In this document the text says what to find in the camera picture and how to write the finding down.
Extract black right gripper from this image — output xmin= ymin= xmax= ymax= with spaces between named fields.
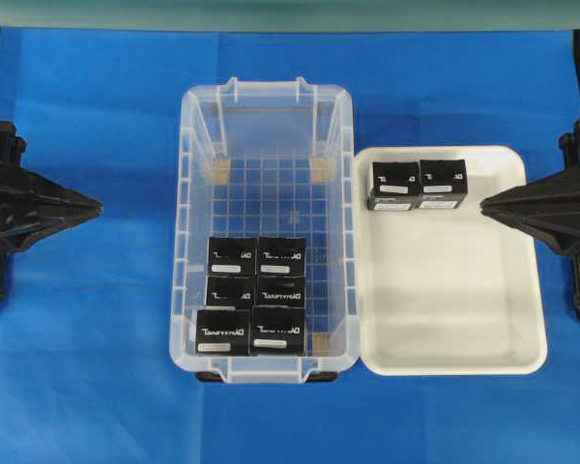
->
xmin=479 ymin=119 xmax=580 ymax=255

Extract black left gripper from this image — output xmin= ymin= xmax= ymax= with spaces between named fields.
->
xmin=0 ymin=121 xmax=103 ymax=251

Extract black box case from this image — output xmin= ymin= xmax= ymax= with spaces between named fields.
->
xmin=208 ymin=237 xmax=258 ymax=276
xmin=249 ymin=305 xmax=306 ymax=357
xmin=254 ymin=275 xmax=305 ymax=307
xmin=195 ymin=309 xmax=250 ymax=357
xmin=256 ymin=237 xmax=306 ymax=276
xmin=206 ymin=275 xmax=256 ymax=310

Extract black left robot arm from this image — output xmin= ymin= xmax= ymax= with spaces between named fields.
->
xmin=0 ymin=121 xmax=102 ymax=303

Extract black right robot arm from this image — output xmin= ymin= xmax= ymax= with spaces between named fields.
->
xmin=480 ymin=29 xmax=580 ymax=321

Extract black box tray right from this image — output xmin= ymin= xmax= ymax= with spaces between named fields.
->
xmin=419 ymin=159 xmax=468 ymax=210

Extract black box tray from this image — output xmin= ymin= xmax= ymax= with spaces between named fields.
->
xmin=366 ymin=161 xmax=421 ymax=212
xmin=419 ymin=159 xmax=468 ymax=210

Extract black box tray left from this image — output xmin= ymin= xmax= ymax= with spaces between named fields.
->
xmin=366 ymin=161 xmax=421 ymax=212

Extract clear plastic storage case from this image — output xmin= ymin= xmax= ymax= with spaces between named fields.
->
xmin=169 ymin=78 xmax=360 ymax=384

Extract white plastic tray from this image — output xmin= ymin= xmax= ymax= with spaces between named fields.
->
xmin=352 ymin=146 xmax=547 ymax=376

